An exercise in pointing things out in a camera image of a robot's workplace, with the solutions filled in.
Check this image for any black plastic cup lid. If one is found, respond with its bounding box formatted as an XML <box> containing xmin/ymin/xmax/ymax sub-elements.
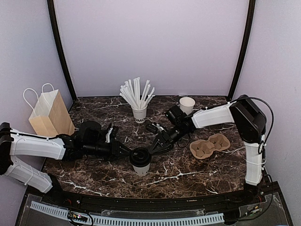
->
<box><xmin>129</xmin><ymin>147</ymin><xmax>151</xmax><ymax>168</ymax></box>

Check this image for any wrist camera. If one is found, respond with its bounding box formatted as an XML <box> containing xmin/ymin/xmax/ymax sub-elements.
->
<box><xmin>146</xmin><ymin>123</ymin><xmax>166</xmax><ymax>134</ymax></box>
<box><xmin>105</xmin><ymin>123</ymin><xmax>119</xmax><ymax>143</ymax></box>

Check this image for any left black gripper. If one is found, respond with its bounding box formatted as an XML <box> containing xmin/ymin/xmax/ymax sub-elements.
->
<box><xmin>84</xmin><ymin>139</ymin><xmax>132</xmax><ymax>163</ymax></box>

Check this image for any cardboard cup carrier tray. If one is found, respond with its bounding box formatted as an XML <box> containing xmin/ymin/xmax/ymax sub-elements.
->
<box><xmin>190</xmin><ymin>134</ymin><xmax>230</xmax><ymax>160</ymax></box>

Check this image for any white paper coffee cup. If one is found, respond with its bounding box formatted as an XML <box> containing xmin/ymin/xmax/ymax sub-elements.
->
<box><xmin>133</xmin><ymin>163</ymin><xmax>150</xmax><ymax>176</ymax></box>

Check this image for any brown paper bag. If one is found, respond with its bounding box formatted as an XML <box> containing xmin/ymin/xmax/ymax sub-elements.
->
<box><xmin>23</xmin><ymin>83</ymin><xmax>75</xmax><ymax>137</ymax></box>

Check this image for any left black frame post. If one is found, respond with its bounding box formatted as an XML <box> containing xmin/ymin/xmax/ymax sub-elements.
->
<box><xmin>47</xmin><ymin>0</ymin><xmax>77</xmax><ymax>103</ymax></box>

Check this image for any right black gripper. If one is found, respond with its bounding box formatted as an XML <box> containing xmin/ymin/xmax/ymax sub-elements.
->
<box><xmin>148</xmin><ymin>125</ymin><xmax>188</xmax><ymax>156</ymax></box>

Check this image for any bundle of wrapped white straws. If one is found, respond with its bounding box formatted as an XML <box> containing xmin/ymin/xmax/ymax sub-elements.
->
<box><xmin>119</xmin><ymin>77</ymin><xmax>155</xmax><ymax>110</ymax></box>

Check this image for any white cable duct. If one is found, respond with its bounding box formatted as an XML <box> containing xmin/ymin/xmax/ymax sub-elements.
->
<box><xmin>30</xmin><ymin>201</ymin><xmax>225</xmax><ymax>226</ymax></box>

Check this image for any spare white paper cup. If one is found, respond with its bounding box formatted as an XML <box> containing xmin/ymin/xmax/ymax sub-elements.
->
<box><xmin>179</xmin><ymin>97</ymin><xmax>195</xmax><ymax>115</ymax></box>

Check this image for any black front rail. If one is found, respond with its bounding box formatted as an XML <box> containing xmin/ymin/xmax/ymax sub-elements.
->
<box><xmin>30</xmin><ymin>181</ymin><xmax>280</xmax><ymax>213</ymax></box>

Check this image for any right black frame post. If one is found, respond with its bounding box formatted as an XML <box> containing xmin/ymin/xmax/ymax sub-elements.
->
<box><xmin>226</xmin><ymin>0</ymin><xmax>256</xmax><ymax>101</ymax></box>

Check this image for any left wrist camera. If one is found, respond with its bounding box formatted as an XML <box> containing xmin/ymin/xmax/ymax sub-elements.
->
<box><xmin>105</xmin><ymin>123</ymin><xmax>119</xmax><ymax>143</ymax></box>

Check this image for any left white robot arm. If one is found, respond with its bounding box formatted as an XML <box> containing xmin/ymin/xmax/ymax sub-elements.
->
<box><xmin>0</xmin><ymin>121</ymin><xmax>131</xmax><ymax>205</ymax></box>

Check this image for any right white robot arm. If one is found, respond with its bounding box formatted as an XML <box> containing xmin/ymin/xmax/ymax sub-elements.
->
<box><xmin>146</xmin><ymin>95</ymin><xmax>271</xmax><ymax>204</ymax></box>

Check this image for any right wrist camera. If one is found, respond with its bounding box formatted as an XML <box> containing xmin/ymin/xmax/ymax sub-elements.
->
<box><xmin>146</xmin><ymin>123</ymin><xmax>166</xmax><ymax>134</ymax></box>

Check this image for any white cup holding straws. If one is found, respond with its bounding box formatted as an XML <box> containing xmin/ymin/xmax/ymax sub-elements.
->
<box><xmin>132</xmin><ymin>107</ymin><xmax>147</xmax><ymax>124</ymax></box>

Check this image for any black frame post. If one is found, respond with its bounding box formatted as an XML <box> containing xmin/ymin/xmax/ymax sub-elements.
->
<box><xmin>226</xmin><ymin>0</ymin><xmax>256</xmax><ymax>101</ymax></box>
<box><xmin>47</xmin><ymin>0</ymin><xmax>77</xmax><ymax>103</ymax></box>

